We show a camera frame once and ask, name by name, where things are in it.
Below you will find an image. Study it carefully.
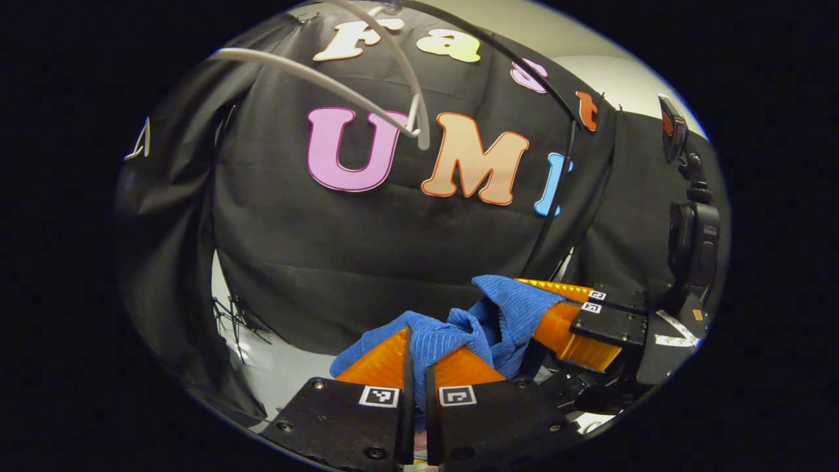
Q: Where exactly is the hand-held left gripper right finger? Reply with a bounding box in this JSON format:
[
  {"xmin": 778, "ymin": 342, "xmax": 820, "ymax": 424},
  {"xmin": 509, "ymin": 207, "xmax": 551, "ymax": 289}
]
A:
[{"xmin": 425, "ymin": 345, "xmax": 581, "ymax": 472}]

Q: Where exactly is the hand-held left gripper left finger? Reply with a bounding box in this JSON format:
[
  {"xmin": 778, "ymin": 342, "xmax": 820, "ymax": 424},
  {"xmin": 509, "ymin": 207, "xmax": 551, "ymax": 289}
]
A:
[{"xmin": 277, "ymin": 328, "xmax": 416, "ymax": 472}]

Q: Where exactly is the black tripod stand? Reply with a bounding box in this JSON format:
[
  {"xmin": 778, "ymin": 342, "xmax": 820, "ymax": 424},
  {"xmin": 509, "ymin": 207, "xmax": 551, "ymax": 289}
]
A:
[{"xmin": 212, "ymin": 294, "xmax": 273, "ymax": 364}]

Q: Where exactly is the black clothes rack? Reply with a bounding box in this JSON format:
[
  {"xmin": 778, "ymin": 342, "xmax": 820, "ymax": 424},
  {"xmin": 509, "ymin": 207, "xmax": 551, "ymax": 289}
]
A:
[{"xmin": 387, "ymin": 0, "xmax": 581, "ymax": 279}]

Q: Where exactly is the blue corduroy jacket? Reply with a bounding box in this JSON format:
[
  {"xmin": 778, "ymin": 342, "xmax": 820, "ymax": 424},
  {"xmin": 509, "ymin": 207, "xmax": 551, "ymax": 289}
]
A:
[{"xmin": 329, "ymin": 274, "xmax": 566, "ymax": 433}]

